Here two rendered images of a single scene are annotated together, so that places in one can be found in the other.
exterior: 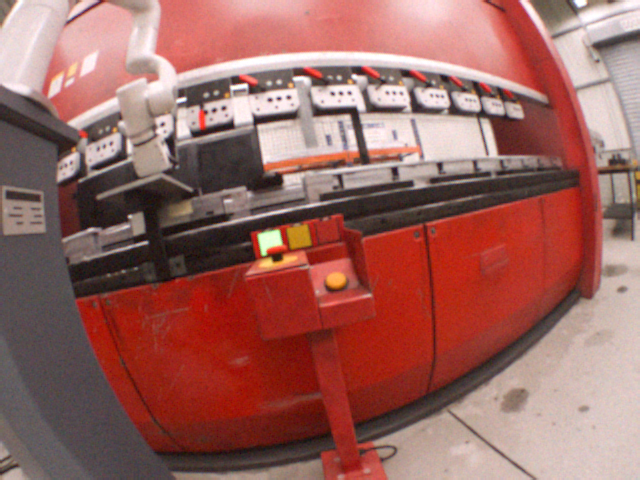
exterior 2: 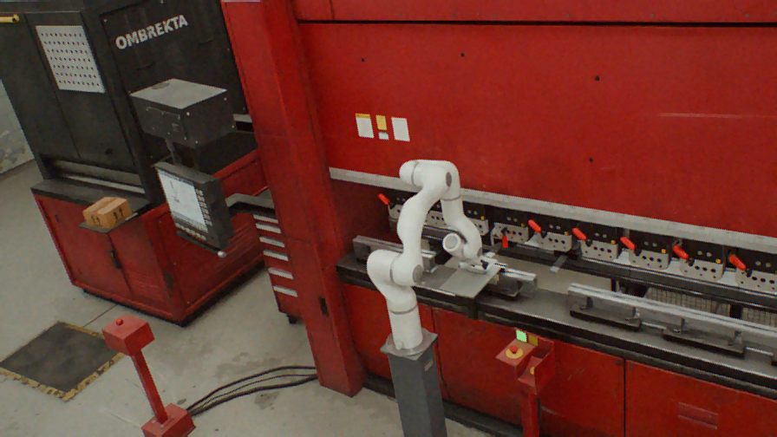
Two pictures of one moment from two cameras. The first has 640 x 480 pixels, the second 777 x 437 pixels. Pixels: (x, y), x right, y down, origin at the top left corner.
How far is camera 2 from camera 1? 2.88 m
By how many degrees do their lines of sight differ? 53
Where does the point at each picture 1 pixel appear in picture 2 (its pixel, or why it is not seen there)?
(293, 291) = (509, 370)
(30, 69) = (418, 335)
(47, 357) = (430, 386)
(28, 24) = (410, 327)
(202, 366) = (483, 360)
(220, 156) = not seen: hidden behind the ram
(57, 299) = (434, 374)
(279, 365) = not seen: hidden behind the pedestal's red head
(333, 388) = (525, 408)
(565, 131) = not seen: outside the picture
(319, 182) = (577, 296)
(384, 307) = (587, 385)
